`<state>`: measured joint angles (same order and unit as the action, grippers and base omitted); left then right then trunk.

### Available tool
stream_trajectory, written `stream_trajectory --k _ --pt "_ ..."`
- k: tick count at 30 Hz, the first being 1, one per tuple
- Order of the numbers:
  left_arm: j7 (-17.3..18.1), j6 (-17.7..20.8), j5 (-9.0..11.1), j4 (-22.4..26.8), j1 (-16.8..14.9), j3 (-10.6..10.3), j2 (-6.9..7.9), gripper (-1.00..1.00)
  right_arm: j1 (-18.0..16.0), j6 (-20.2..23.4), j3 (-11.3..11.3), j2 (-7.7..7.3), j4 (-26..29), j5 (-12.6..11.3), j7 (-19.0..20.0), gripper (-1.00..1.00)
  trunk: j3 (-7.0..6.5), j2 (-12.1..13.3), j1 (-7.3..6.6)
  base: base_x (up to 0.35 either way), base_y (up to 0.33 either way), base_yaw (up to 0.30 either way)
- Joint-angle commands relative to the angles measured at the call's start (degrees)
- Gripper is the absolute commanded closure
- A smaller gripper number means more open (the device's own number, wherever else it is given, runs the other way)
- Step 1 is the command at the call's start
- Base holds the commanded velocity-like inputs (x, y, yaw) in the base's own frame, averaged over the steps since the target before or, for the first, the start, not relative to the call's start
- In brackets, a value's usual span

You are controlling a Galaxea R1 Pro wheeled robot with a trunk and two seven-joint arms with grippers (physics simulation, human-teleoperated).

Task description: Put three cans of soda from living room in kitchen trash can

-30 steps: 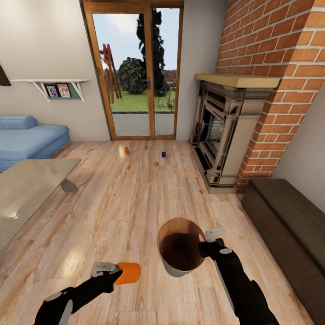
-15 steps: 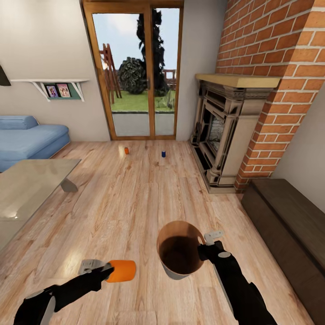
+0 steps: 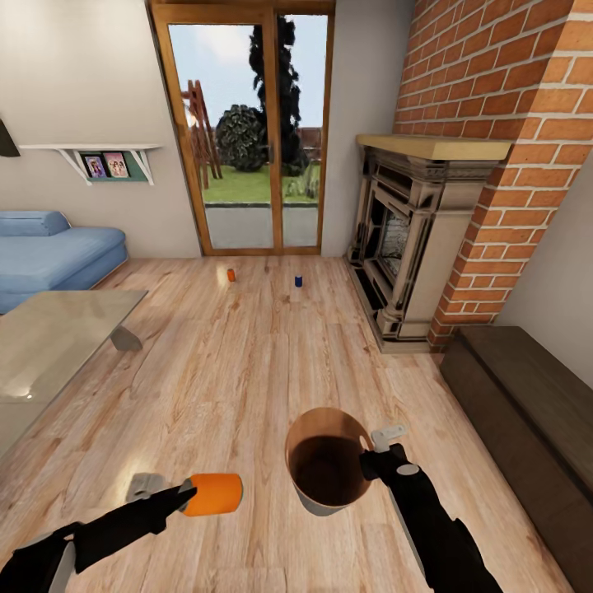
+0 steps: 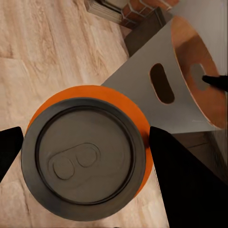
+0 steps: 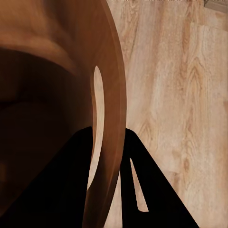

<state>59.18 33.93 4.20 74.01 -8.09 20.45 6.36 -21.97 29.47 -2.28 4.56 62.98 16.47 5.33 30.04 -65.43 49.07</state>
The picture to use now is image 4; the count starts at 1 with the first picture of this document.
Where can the cabinet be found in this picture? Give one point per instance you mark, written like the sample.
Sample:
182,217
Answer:
210,147

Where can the can of soda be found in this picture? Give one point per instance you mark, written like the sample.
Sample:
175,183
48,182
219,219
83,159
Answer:
86,153

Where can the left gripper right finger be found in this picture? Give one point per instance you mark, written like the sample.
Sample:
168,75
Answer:
193,196

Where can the trash can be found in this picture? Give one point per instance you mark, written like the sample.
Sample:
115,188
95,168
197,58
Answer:
157,79

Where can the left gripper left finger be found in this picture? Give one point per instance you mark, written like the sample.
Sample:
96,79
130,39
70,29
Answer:
10,144

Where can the wood fireplace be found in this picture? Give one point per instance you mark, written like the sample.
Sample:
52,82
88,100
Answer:
108,9

